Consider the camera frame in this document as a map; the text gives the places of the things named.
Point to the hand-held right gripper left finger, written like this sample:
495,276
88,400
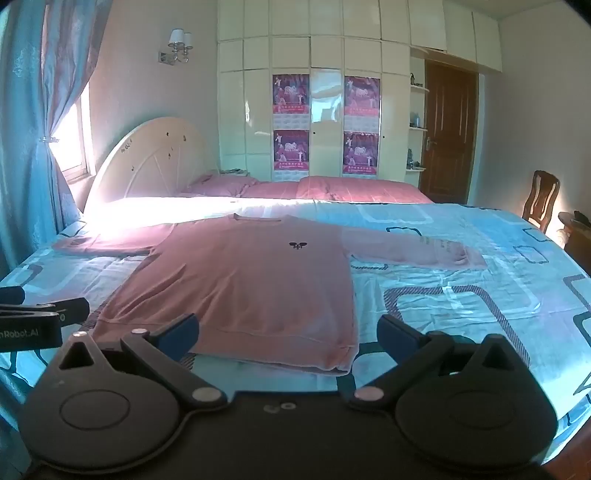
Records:
178,336

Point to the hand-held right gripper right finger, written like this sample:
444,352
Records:
396,334

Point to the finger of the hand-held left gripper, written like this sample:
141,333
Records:
55,310
11,295

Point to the pink long-sleeved sweater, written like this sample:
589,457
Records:
254,286

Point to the blue patterned bedsheet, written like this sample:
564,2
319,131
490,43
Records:
461,286

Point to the pink quilt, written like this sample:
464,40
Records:
360,189

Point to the pink pillow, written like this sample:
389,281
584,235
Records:
217,185

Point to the blue curtain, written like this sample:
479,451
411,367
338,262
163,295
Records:
27,138

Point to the curtain tieback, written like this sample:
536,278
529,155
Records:
50,139

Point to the window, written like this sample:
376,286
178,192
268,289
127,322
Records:
74,138

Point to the cream round headboard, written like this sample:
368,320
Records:
152,157

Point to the wooden chair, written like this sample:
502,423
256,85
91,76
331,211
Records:
542,194

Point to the dark wooden side table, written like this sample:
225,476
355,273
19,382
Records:
577,240

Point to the brown wooden door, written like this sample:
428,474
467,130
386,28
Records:
450,134

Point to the green wardrobe with posters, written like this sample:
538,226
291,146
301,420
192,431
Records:
244,115

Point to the pink wall poster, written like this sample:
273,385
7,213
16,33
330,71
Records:
361,152
362,97
291,150
291,94

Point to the double wall lamp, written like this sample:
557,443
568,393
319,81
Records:
179,44

